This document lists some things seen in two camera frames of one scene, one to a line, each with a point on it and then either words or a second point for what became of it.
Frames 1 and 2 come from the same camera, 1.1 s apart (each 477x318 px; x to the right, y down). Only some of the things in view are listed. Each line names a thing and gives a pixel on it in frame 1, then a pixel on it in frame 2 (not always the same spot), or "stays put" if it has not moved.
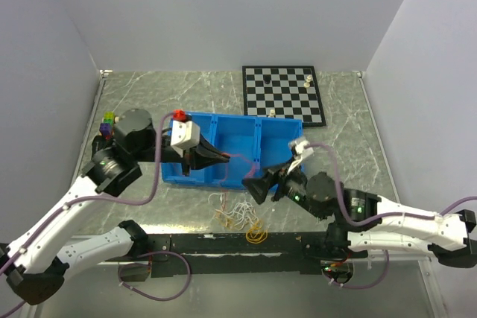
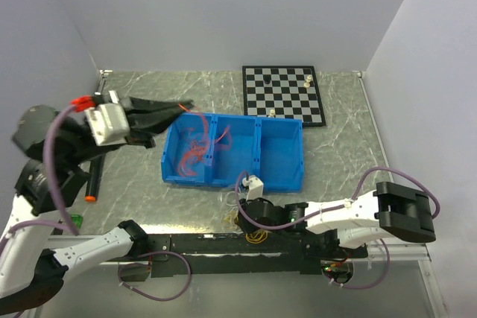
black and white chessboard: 291,91 stays put
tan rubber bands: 257,234 stays put
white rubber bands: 240,214 -> 237,199
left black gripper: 191,156 -> 150,121
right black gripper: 258,185 -> 247,227
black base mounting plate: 230,255 stays put
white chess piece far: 307,83 stays put
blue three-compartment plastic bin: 253,145 stays put
